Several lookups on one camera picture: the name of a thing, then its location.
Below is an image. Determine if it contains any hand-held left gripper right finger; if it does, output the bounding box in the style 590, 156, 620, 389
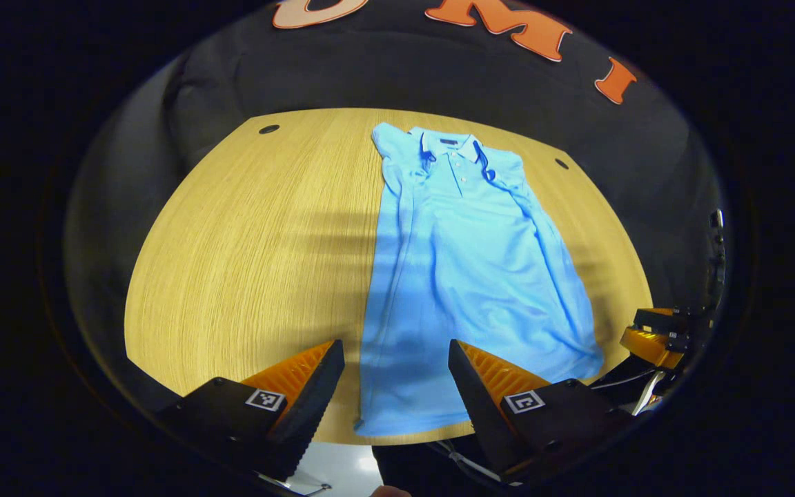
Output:
447, 338, 636, 485

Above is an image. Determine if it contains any person's dark clothing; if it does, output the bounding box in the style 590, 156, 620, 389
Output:
372, 438, 509, 493

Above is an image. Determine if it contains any light blue T-shirt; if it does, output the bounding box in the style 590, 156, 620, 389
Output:
354, 122, 605, 438

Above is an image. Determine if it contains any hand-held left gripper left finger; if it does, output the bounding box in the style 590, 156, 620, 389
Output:
156, 338, 346, 483

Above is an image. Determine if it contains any white cable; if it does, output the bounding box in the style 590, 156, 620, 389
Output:
439, 442, 503, 483

